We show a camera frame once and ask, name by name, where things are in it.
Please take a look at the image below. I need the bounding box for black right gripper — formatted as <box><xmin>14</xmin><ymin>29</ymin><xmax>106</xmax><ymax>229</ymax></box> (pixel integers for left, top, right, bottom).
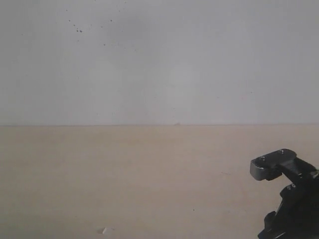
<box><xmin>257</xmin><ymin>162</ymin><xmax>319</xmax><ymax>239</ymax></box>

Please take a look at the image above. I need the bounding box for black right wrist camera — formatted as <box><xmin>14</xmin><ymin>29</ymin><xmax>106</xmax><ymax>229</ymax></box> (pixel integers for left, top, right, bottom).
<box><xmin>249</xmin><ymin>149</ymin><xmax>297</xmax><ymax>181</ymax></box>

